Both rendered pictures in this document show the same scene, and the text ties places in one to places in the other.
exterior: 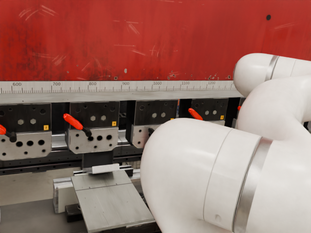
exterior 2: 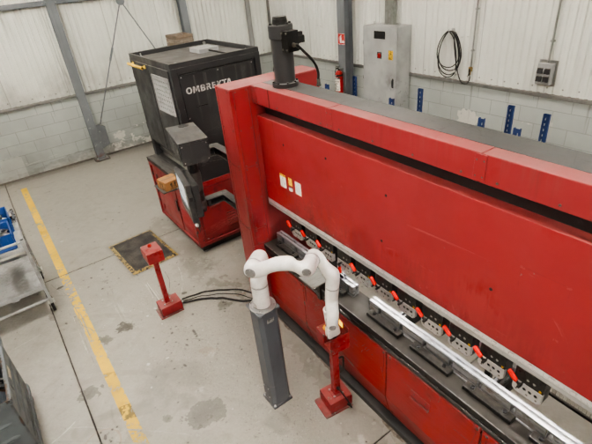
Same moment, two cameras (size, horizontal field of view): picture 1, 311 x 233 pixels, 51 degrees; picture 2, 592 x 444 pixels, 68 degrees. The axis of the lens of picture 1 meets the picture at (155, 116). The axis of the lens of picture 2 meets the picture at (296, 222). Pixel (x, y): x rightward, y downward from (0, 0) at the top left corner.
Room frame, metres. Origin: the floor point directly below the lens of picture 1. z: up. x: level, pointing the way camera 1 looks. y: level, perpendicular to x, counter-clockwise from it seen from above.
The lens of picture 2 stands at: (0.36, -2.53, 3.08)
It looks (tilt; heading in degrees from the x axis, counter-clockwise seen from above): 31 degrees down; 83
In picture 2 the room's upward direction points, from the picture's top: 6 degrees counter-clockwise
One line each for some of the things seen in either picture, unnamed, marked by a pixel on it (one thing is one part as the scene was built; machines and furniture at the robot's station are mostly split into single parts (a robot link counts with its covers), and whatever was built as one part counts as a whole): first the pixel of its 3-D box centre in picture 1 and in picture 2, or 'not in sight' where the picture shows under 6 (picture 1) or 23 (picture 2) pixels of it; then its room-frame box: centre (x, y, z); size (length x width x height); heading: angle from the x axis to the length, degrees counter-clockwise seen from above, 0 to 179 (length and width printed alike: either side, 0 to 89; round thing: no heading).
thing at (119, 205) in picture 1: (108, 197); (319, 276); (0.81, 0.11, 1.00); 0.26 x 0.18 x 0.01; 25
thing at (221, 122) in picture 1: (201, 116); (366, 271); (1.11, -0.17, 1.18); 0.15 x 0.09 x 0.17; 115
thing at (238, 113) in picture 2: not in sight; (282, 201); (0.69, 1.13, 1.15); 0.85 x 0.25 x 2.30; 25
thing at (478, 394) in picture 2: not in sight; (487, 402); (1.49, -1.12, 0.89); 0.30 x 0.05 x 0.03; 115
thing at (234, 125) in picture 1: (245, 114); (388, 285); (1.19, -0.35, 1.18); 0.15 x 0.09 x 0.17; 115
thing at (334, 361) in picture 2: not in sight; (334, 367); (0.81, -0.26, 0.39); 0.05 x 0.05 x 0.54; 18
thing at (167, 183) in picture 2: not in sight; (167, 181); (-0.49, 2.24, 1.04); 0.30 x 0.26 x 0.12; 117
